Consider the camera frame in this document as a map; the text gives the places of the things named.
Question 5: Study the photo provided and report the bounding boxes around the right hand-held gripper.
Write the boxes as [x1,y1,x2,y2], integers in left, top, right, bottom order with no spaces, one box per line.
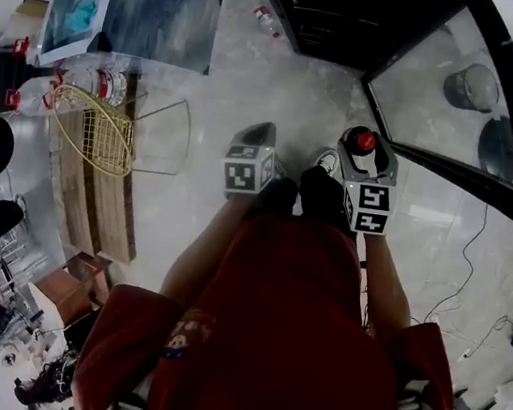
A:
[325,126,404,239]

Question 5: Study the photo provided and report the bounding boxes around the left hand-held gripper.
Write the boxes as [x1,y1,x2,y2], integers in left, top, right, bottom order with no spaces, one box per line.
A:
[216,116,292,207]

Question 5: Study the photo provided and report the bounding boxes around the red-capped dark drink bottle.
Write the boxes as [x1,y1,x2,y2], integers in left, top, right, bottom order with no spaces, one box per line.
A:
[339,123,383,173]

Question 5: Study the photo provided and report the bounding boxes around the black cabinet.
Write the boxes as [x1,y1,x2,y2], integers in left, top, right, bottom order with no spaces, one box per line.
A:
[236,0,460,84]

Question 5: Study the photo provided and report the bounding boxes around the person's left forearm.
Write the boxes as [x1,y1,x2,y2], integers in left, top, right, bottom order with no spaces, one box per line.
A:
[158,186,260,313]

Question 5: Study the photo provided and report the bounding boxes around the person's right forearm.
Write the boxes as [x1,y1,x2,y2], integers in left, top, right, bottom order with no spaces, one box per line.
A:
[345,231,424,346]

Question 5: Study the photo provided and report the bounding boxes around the person's white right shoe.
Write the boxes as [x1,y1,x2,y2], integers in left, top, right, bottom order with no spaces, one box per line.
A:
[310,146,341,179]

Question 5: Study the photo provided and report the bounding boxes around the person's black trousers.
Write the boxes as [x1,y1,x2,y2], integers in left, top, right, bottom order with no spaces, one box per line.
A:
[253,157,365,236]

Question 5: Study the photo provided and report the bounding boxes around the small bottle red label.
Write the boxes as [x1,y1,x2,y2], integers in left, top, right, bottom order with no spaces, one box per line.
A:
[249,4,286,41]

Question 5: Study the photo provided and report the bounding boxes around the grey waste bin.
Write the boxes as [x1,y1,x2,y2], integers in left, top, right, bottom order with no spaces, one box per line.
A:
[439,58,505,116]

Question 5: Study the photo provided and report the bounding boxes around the large clear water jug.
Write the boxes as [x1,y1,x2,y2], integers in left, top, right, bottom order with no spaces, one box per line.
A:
[60,61,131,110]
[16,68,67,120]

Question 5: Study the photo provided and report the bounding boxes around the striped wooden platform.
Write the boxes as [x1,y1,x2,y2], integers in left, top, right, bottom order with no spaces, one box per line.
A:
[30,66,162,267]

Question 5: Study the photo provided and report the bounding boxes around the person's red shirt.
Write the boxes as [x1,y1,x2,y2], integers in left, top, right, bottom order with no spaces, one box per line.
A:
[68,189,478,410]

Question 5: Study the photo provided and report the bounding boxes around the teal cloth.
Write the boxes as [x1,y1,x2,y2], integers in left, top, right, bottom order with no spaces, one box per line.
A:
[61,0,100,37]

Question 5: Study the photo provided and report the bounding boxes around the yellow wire basket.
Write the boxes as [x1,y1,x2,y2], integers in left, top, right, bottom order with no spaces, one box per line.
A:
[41,79,197,187]

